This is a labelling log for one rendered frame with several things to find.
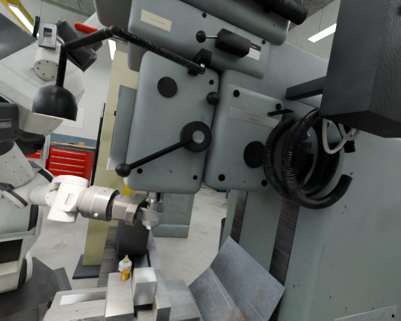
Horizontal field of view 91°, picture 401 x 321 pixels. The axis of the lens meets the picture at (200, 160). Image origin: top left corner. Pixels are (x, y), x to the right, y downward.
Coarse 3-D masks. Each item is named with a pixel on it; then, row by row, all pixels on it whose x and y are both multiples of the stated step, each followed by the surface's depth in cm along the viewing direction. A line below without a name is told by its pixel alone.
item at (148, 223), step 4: (148, 208) 52; (152, 208) 52; (156, 208) 53; (160, 208) 54; (160, 212) 55; (144, 220) 53; (144, 224) 53; (148, 224) 53; (152, 224) 53; (156, 224) 53
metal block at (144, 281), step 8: (136, 272) 52; (144, 272) 53; (152, 272) 53; (136, 280) 49; (144, 280) 50; (152, 280) 50; (136, 288) 48; (144, 288) 49; (152, 288) 50; (136, 296) 48; (144, 296) 49; (152, 296) 50; (136, 304) 49
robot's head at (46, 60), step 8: (48, 40) 54; (40, 48) 51; (56, 48) 54; (40, 56) 50; (48, 56) 51; (56, 56) 52; (40, 64) 51; (48, 64) 52; (56, 64) 52; (40, 72) 53; (48, 72) 54; (56, 72) 54
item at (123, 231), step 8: (120, 224) 87; (136, 224) 84; (120, 232) 82; (128, 232) 83; (136, 232) 84; (144, 232) 86; (120, 240) 82; (128, 240) 83; (136, 240) 85; (144, 240) 86; (120, 248) 82; (128, 248) 84; (136, 248) 85; (144, 248) 87
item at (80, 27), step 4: (76, 24) 52; (80, 24) 52; (84, 24) 52; (76, 28) 52; (80, 28) 52; (84, 28) 52; (88, 28) 53; (92, 28) 53; (96, 28) 53; (84, 32) 54; (88, 32) 53; (112, 40) 56; (116, 40) 56; (120, 40) 56; (124, 40) 56; (124, 44) 57
